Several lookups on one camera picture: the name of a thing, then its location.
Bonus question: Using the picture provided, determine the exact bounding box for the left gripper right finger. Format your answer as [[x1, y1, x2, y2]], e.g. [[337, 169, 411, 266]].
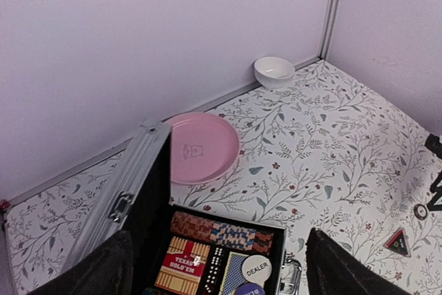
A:
[[306, 228, 407, 295]]

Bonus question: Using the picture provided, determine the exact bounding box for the white dealer button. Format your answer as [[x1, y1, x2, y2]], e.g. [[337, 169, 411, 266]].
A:
[[241, 255, 272, 287]]

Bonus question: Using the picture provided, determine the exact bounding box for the Texas Hold'em card box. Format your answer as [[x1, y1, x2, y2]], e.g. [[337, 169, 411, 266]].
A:
[[155, 236, 211, 295]]

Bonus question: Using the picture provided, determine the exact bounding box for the white bowl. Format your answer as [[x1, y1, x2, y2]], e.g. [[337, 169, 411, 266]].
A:
[[253, 57, 295, 89]]

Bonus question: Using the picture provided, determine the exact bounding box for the pink plate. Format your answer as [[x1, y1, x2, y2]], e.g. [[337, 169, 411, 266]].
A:
[[166, 112, 240, 185]]

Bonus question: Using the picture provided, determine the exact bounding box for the black triangle card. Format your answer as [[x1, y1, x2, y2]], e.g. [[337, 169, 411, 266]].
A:
[[384, 227, 411, 257]]

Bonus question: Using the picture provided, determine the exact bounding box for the red dice row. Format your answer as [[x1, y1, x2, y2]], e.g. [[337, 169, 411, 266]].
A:
[[202, 247, 226, 294]]

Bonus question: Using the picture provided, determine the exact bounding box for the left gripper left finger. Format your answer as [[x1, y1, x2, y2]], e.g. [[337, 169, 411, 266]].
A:
[[31, 231, 133, 295]]

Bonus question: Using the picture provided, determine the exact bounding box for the purple small blind button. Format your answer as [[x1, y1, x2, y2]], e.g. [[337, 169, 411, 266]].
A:
[[233, 283, 265, 295]]

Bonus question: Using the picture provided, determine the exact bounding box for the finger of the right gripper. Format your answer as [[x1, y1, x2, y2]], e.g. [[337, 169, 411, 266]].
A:
[[425, 133, 442, 211]]

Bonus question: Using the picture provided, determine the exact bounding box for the aluminium poker case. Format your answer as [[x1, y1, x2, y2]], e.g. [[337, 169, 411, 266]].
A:
[[63, 121, 302, 294]]

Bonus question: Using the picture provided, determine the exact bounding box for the right frame post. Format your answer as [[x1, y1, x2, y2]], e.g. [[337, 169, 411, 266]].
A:
[[318, 0, 340, 60]]

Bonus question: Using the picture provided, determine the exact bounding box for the red blue chip roll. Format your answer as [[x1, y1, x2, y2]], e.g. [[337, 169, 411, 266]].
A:
[[170, 211, 274, 256]]

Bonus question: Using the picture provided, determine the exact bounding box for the blue patterned card deck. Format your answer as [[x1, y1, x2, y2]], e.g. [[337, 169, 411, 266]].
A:
[[219, 252, 249, 295]]

